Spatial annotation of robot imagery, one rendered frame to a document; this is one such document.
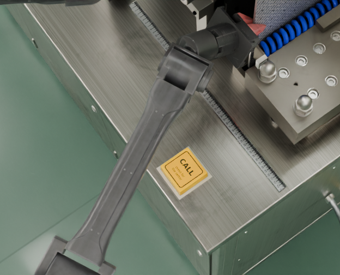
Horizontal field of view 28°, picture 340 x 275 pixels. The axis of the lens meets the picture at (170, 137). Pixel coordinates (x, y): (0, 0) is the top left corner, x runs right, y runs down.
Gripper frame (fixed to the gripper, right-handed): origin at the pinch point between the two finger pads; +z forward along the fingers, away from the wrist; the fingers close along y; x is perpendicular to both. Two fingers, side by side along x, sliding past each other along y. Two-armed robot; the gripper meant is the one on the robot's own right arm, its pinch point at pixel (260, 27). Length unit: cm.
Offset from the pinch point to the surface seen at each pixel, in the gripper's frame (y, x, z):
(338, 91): 17.9, -1.9, 7.0
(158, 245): 1, -111, 24
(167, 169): 8.0, -27.7, -17.3
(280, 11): 0.3, 3.6, 3.0
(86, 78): -20.2, -30.7, -17.5
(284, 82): 10.3, -5.3, 1.0
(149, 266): 5, -114, 18
